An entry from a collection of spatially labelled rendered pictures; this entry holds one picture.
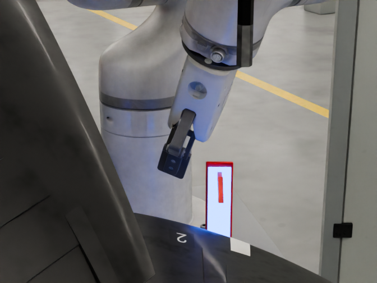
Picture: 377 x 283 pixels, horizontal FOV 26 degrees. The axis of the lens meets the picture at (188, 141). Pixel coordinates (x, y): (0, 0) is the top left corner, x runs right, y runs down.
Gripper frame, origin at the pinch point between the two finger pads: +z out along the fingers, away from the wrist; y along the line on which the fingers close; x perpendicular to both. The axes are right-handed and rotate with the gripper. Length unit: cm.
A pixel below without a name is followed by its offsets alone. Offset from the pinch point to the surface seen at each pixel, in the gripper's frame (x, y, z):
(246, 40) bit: -5, -39, -47
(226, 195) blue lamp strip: -6.8, -16.2, -12.3
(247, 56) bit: -5, -39, -46
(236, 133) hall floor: -2, 243, 231
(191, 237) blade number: -5.3, -26.6, -17.7
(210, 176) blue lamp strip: -4.7, -16.0, -13.5
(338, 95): -26, 109, 73
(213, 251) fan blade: -7.3, -27.8, -18.7
